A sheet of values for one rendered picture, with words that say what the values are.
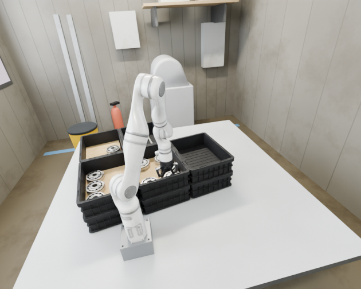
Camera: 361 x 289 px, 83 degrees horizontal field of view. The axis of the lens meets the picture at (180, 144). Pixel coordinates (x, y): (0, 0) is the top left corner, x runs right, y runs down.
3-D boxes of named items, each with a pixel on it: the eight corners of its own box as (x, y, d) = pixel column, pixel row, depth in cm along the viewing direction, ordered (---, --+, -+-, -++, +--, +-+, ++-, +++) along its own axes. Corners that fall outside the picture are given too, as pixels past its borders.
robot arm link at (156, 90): (173, 116, 100) (157, 112, 102) (165, 71, 77) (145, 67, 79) (165, 131, 96) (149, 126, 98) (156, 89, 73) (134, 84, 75)
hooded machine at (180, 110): (188, 126, 386) (185, 51, 322) (196, 139, 339) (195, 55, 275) (153, 131, 376) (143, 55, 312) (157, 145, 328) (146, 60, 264)
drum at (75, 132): (106, 154, 314) (97, 119, 286) (107, 167, 284) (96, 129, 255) (81, 160, 305) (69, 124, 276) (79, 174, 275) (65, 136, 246)
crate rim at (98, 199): (138, 190, 107) (137, 186, 106) (77, 208, 98) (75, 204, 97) (126, 153, 140) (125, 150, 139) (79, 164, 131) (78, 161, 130)
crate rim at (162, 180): (190, 174, 116) (190, 171, 115) (138, 190, 107) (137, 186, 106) (168, 143, 149) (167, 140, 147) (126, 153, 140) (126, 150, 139)
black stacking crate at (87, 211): (141, 203, 112) (137, 187, 106) (83, 221, 103) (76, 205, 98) (129, 165, 144) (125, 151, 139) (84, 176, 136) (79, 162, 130)
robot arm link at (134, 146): (134, 135, 75) (121, 130, 82) (118, 204, 78) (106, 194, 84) (153, 138, 82) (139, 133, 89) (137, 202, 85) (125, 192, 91)
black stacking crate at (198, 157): (234, 173, 130) (235, 158, 124) (191, 187, 121) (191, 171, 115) (204, 145, 162) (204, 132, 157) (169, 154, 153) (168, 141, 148)
